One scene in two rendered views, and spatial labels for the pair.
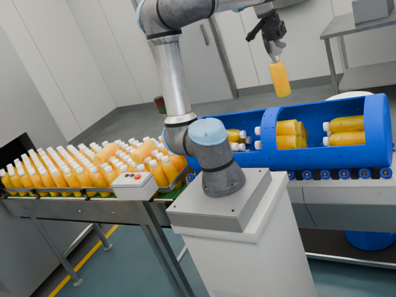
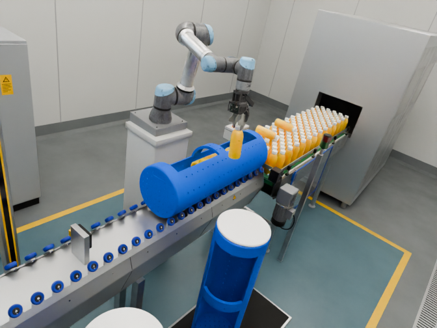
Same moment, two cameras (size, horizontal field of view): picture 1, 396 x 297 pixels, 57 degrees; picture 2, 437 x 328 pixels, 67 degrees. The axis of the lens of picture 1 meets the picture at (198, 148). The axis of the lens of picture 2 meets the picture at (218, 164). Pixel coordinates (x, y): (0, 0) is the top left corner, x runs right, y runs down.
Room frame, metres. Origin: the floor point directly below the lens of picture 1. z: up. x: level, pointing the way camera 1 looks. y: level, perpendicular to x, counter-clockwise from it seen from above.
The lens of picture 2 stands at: (1.36, -2.09, 2.07)
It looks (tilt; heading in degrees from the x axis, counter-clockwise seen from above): 29 degrees down; 86
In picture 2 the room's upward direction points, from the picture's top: 12 degrees clockwise
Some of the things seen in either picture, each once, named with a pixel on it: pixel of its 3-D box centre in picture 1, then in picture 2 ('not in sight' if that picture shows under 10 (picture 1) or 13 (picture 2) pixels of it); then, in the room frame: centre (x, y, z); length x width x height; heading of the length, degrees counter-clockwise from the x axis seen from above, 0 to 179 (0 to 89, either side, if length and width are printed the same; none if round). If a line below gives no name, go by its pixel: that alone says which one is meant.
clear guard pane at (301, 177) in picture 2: not in sight; (306, 182); (2.33, 0.37, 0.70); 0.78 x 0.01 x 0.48; 53
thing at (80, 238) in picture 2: not in sight; (81, 243); (0.94, -1.04, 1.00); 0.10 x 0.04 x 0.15; 143
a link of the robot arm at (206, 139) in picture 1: (208, 141); (164, 95); (1.08, -0.04, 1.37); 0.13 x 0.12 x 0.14; 34
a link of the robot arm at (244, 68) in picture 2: not in sight; (245, 69); (1.52, -0.45, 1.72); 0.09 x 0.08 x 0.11; 124
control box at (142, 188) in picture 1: (134, 185); (236, 131); (1.63, 0.36, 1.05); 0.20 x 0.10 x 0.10; 53
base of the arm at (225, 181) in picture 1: (220, 172); (161, 112); (1.07, -0.04, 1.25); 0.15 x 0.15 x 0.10
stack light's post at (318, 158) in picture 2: not in sight; (298, 212); (2.25, 0.12, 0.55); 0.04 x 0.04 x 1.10; 53
